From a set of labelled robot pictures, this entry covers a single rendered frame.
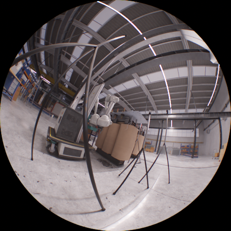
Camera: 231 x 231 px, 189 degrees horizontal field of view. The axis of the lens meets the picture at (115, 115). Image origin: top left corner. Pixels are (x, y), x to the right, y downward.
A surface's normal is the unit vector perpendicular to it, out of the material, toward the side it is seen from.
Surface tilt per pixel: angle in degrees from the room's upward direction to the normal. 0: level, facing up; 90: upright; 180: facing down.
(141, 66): 180
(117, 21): 174
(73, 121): 90
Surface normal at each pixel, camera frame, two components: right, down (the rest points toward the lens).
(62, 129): 0.79, 0.05
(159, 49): -0.24, 0.94
